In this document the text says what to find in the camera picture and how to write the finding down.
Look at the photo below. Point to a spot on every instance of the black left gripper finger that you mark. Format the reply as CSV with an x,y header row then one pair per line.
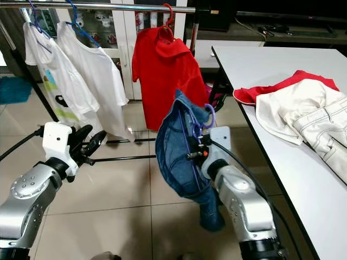
x,y
83,134
96,143

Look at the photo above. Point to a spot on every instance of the blue denim shorts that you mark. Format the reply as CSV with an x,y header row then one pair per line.
x,y
173,157

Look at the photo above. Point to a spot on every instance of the purple plastic clothes hanger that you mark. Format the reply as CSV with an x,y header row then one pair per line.
x,y
35,19
213,114

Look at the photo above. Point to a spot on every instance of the cream white garment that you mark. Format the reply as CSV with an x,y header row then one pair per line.
x,y
293,108

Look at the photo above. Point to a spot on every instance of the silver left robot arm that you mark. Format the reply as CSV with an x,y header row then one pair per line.
x,y
27,206

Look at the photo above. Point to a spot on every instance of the blue clothes hanger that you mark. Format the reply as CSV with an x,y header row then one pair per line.
x,y
89,37

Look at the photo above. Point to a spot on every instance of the red clothes hanger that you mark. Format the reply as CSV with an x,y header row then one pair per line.
x,y
172,13

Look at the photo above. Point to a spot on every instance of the plain white t-shirt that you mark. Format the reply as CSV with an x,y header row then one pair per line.
x,y
103,76

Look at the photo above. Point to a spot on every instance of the red garment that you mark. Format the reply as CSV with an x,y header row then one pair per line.
x,y
249,96

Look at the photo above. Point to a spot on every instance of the red polo shirt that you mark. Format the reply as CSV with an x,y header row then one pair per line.
x,y
165,81

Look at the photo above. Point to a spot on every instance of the teal shaggy rug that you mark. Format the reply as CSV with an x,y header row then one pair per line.
x,y
11,91

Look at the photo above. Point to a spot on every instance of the white glass-door cabinet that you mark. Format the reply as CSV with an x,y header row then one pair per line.
x,y
123,38

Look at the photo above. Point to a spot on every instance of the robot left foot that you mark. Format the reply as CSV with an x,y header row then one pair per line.
x,y
105,255

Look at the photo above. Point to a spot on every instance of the white table black legs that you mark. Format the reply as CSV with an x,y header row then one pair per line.
x,y
276,65

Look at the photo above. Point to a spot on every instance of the dark grey curtain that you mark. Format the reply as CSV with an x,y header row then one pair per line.
x,y
8,43

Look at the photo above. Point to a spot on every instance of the black television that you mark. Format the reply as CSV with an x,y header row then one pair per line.
x,y
211,20

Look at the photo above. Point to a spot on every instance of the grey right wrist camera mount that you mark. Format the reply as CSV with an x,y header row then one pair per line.
x,y
219,140

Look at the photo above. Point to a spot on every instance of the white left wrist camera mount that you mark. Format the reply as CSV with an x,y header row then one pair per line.
x,y
57,143

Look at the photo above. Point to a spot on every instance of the black clothes rack frame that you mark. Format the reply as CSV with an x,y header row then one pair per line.
x,y
130,158

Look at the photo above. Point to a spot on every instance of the metal clothes rail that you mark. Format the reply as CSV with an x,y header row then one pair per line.
x,y
114,6

